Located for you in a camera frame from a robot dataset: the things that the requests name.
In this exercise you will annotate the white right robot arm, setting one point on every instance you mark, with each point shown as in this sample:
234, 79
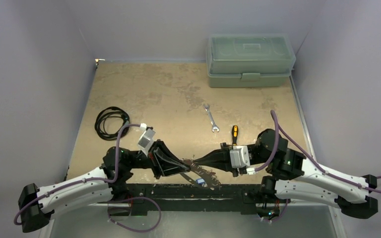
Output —
293, 176

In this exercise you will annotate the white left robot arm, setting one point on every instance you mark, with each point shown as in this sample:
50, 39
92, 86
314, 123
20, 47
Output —
39, 205

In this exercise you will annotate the key with blue tag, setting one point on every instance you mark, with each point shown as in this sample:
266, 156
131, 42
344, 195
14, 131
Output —
201, 182

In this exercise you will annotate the orange black screwdriver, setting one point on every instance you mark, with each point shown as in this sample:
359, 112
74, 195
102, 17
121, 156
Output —
234, 133

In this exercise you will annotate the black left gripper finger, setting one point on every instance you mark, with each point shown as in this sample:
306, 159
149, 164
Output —
169, 169
167, 157

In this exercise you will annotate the green plastic toolbox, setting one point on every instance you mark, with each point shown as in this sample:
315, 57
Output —
249, 60

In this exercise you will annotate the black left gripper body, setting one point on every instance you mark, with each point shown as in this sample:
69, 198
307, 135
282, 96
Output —
155, 160

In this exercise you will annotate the grey key holder plate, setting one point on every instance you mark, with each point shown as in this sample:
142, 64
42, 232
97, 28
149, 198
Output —
209, 177

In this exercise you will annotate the silver open-end wrench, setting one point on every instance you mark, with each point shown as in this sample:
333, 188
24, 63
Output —
214, 128

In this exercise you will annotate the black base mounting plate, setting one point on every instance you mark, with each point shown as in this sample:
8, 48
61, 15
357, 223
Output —
139, 199

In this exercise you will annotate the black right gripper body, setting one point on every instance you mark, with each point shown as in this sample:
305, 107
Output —
226, 157

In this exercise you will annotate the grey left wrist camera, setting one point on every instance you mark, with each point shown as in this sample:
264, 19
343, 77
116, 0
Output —
146, 140

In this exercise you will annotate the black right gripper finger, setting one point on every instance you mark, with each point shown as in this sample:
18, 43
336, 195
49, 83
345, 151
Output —
201, 170
216, 156

